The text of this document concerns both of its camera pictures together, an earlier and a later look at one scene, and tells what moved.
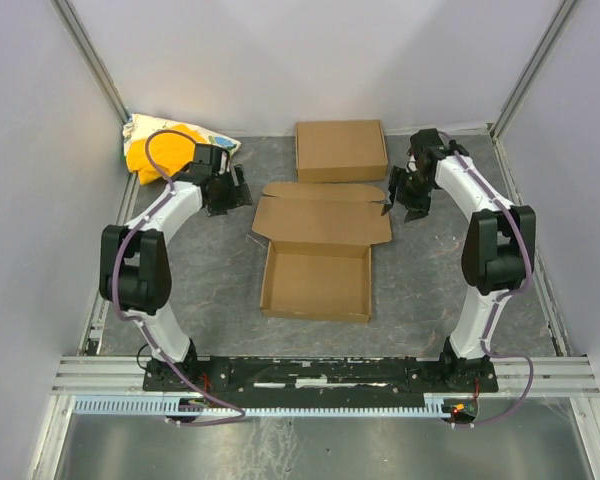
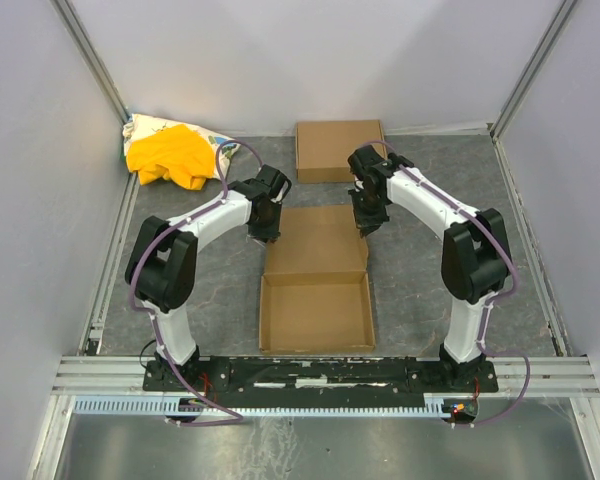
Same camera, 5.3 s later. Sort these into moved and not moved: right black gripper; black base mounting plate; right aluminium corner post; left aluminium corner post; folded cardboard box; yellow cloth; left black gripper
Moved: left black gripper; right black gripper
Not moved: folded cardboard box; black base mounting plate; yellow cloth; left aluminium corner post; right aluminium corner post
